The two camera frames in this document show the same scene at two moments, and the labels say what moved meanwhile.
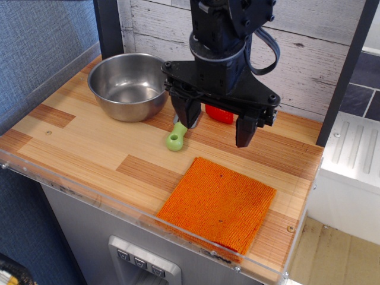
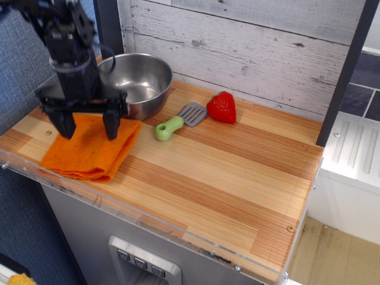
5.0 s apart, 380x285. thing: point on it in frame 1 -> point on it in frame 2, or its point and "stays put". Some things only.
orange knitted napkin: [214, 211] -> [88, 152]
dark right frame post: [369, 9] stays put
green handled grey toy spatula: [174, 141] -> [191, 116]
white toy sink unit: [347, 195] stays put
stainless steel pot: [129, 86] stays put
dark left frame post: [108, 27] stays put
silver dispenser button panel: [133, 265] stays put
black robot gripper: [224, 82] -> [79, 89]
